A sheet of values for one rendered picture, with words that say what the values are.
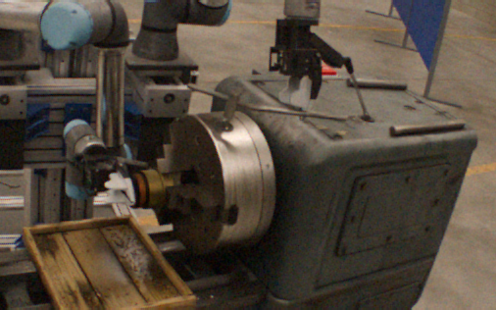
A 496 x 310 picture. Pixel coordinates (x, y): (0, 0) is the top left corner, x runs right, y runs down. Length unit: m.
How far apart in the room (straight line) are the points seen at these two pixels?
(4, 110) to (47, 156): 0.29
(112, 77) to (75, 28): 0.22
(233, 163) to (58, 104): 0.79
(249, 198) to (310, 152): 0.16
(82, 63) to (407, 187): 1.08
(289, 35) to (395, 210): 0.53
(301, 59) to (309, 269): 0.48
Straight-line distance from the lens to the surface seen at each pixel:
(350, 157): 1.40
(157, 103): 1.92
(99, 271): 1.49
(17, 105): 1.84
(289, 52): 1.29
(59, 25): 1.50
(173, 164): 1.44
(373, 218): 1.56
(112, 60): 1.64
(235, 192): 1.35
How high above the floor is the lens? 1.77
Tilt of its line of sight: 24 degrees down
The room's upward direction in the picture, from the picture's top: 11 degrees clockwise
